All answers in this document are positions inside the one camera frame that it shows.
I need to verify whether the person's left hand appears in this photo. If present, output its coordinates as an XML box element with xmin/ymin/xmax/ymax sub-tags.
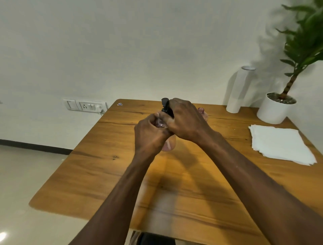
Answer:
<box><xmin>134</xmin><ymin>112</ymin><xmax>175</xmax><ymax>156</ymax></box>

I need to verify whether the person's right hand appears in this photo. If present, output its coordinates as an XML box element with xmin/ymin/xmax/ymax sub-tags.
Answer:
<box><xmin>161</xmin><ymin>98</ymin><xmax>218</xmax><ymax>147</ymax></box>

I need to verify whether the black spray nozzle head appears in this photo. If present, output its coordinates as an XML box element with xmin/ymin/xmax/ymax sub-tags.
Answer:
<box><xmin>161</xmin><ymin>98</ymin><xmax>175</xmax><ymax>119</ymax></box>

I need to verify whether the clear pink spray bottle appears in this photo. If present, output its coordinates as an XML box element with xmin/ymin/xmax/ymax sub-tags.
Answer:
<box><xmin>155</xmin><ymin>115</ymin><xmax>176</xmax><ymax>152</ymax></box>

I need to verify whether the person's left forearm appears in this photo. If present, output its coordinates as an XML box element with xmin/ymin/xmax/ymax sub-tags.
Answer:
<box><xmin>68</xmin><ymin>149</ymin><xmax>163</xmax><ymax>245</ymax></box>

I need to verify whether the person's right forearm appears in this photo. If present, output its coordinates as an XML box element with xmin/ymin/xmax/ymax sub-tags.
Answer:
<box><xmin>197</xmin><ymin>131</ymin><xmax>323</xmax><ymax>245</ymax></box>

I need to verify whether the small pink bottle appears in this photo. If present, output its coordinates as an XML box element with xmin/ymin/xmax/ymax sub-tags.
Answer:
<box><xmin>197</xmin><ymin>108</ymin><xmax>209</xmax><ymax>122</ymax></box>

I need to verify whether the white paper roll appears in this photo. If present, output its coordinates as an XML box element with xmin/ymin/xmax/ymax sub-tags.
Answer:
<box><xmin>226</xmin><ymin>66</ymin><xmax>256</xmax><ymax>114</ymax></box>

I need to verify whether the white plant pot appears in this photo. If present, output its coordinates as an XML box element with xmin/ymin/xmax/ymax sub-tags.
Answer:
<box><xmin>256</xmin><ymin>92</ymin><xmax>297</xmax><ymax>125</ymax></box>

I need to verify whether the stack of white paper napkins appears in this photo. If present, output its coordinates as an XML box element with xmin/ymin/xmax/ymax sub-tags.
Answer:
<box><xmin>248</xmin><ymin>124</ymin><xmax>317</xmax><ymax>166</ymax></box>

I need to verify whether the green leafy plant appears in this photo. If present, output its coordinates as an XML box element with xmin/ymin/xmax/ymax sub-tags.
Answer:
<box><xmin>275</xmin><ymin>0</ymin><xmax>323</xmax><ymax>100</ymax></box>

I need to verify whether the white wall switch socket panel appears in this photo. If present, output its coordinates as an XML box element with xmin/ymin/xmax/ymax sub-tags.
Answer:
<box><xmin>63</xmin><ymin>98</ymin><xmax>109</xmax><ymax>114</ymax></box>

